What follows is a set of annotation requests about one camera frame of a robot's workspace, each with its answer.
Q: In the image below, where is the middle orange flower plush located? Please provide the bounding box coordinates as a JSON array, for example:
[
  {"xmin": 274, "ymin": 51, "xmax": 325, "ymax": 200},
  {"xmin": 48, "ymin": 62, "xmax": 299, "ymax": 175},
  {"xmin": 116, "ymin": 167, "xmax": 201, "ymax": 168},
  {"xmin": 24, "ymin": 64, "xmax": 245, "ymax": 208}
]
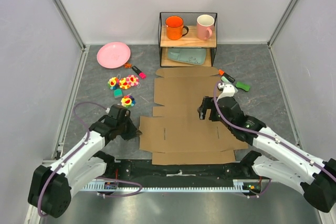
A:
[{"xmin": 119, "ymin": 78, "xmax": 131, "ymax": 90}]

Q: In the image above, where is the orange enamel mug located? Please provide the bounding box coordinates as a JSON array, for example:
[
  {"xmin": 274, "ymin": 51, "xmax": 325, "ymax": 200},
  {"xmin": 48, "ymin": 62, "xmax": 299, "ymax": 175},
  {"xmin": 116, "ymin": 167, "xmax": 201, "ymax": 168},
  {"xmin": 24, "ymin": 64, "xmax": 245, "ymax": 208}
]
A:
[{"xmin": 165, "ymin": 16, "xmax": 189, "ymax": 40}]

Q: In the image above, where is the pink ceramic mug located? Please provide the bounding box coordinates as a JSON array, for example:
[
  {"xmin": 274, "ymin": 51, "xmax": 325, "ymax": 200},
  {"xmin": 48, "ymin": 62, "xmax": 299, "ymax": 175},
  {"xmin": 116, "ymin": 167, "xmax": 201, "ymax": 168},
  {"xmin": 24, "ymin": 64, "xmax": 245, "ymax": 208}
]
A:
[{"xmin": 196, "ymin": 14, "xmax": 215, "ymax": 40}]

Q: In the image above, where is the black wire wooden shelf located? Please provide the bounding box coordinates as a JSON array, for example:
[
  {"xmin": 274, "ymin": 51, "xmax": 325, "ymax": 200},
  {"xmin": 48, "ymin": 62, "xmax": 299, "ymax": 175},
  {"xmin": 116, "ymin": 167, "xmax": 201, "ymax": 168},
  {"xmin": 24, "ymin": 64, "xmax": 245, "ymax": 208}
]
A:
[{"xmin": 157, "ymin": 12, "xmax": 218, "ymax": 67}]

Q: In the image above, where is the orange black highlighter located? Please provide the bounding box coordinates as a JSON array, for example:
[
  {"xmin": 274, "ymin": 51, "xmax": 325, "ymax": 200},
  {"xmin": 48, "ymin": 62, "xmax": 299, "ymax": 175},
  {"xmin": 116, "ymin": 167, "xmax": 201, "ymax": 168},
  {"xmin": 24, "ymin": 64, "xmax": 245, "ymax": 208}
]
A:
[{"xmin": 218, "ymin": 69, "xmax": 235, "ymax": 83}]

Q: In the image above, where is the rainbow flower plush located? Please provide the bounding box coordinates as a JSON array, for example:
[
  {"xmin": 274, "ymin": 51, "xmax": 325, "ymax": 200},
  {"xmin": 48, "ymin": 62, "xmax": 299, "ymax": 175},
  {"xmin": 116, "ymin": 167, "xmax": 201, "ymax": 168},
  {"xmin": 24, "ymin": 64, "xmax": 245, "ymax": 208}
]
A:
[
  {"xmin": 108, "ymin": 77, "xmax": 120, "ymax": 90},
  {"xmin": 121, "ymin": 95, "xmax": 136, "ymax": 108}
]

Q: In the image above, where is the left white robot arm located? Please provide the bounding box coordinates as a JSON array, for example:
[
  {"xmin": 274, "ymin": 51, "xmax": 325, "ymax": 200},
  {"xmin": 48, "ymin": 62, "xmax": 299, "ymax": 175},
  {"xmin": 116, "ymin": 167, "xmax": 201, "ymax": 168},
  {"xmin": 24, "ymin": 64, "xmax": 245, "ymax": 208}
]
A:
[{"xmin": 28, "ymin": 104, "xmax": 141, "ymax": 218}]

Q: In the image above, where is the light green highlighter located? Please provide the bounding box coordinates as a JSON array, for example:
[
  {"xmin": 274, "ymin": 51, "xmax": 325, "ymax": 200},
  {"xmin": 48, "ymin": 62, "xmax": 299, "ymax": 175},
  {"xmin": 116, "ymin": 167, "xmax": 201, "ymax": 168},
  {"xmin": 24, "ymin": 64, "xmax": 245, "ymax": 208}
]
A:
[{"xmin": 221, "ymin": 76, "xmax": 238, "ymax": 93}]

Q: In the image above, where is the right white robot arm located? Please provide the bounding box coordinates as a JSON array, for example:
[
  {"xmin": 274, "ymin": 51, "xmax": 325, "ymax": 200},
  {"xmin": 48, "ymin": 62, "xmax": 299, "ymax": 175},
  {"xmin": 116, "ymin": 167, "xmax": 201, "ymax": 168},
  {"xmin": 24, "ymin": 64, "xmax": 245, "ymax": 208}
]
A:
[{"xmin": 197, "ymin": 96, "xmax": 335, "ymax": 213}]

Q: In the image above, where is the brown cardboard box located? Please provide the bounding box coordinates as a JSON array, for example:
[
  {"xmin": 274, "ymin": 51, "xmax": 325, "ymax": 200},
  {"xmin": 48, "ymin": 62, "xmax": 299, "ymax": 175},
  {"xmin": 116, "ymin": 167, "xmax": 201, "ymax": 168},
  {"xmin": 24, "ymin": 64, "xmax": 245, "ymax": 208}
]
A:
[{"xmin": 140, "ymin": 67, "xmax": 248, "ymax": 165}]

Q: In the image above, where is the lower rainbow flower plush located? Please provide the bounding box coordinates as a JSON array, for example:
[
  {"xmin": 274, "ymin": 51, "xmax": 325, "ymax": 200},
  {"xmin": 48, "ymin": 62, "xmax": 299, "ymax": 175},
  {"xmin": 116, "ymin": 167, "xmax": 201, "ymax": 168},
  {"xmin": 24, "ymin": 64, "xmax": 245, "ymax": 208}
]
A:
[{"xmin": 121, "ymin": 95, "xmax": 136, "ymax": 108}]

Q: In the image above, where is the small orange bow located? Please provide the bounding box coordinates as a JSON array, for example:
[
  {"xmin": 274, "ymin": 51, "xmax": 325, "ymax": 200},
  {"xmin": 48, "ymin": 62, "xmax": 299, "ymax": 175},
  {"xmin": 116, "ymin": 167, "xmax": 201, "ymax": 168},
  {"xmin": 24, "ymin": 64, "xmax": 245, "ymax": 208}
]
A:
[{"xmin": 124, "ymin": 63, "xmax": 132, "ymax": 68}]

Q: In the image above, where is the pink black highlighter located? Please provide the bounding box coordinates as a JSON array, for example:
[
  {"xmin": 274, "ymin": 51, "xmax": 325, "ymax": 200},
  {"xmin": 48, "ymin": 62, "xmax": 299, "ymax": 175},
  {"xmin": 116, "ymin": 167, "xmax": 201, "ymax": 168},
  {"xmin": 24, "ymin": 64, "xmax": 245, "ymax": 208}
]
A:
[{"xmin": 132, "ymin": 66, "xmax": 146, "ymax": 79}]

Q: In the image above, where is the teal divided tray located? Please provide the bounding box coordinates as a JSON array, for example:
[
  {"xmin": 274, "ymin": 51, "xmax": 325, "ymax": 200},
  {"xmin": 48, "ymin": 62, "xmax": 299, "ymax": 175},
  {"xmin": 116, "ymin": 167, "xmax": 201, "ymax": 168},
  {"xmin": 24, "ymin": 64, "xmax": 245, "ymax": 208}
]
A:
[{"xmin": 167, "ymin": 48, "xmax": 206, "ymax": 65}]

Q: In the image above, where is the slotted cable duct rail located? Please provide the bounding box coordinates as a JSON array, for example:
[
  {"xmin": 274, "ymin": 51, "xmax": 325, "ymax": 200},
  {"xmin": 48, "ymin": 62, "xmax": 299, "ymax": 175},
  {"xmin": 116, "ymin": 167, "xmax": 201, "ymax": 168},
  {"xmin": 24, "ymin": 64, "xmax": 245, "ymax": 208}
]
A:
[{"xmin": 78, "ymin": 179, "xmax": 263, "ymax": 193}]

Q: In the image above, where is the left rainbow flower plush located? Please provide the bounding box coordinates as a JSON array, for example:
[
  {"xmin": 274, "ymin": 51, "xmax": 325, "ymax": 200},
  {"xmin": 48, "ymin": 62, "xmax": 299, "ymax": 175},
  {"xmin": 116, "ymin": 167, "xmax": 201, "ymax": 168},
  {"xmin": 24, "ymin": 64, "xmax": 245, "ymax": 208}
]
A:
[{"xmin": 108, "ymin": 77, "xmax": 120, "ymax": 90}]

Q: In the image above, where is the pink petal flower plush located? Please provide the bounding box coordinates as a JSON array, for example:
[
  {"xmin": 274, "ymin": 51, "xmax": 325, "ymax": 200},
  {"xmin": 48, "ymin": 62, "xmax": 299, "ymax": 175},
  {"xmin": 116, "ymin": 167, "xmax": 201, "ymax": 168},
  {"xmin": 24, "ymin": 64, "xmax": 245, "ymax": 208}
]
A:
[{"xmin": 126, "ymin": 74, "xmax": 139, "ymax": 87}]

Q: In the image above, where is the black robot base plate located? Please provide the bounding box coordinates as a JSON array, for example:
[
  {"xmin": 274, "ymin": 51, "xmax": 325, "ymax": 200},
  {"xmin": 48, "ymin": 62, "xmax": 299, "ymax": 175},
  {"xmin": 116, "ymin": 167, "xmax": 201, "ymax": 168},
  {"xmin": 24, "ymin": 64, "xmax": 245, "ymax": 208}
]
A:
[{"xmin": 102, "ymin": 159, "xmax": 260, "ymax": 180}]

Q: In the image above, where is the pink round plate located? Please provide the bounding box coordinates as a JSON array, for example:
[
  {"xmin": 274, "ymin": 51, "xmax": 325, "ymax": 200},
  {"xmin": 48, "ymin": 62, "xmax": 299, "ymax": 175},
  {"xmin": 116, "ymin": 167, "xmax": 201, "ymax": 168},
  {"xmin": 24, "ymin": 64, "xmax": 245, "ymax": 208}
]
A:
[{"xmin": 97, "ymin": 42, "xmax": 131, "ymax": 69}]

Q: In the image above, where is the teal green eraser block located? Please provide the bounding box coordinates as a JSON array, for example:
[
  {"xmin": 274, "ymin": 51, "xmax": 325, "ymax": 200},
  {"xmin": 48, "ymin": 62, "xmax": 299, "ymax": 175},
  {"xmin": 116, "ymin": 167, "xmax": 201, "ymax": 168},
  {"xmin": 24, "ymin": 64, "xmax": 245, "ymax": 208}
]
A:
[{"xmin": 113, "ymin": 89, "xmax": 123, "ymax": 99}]

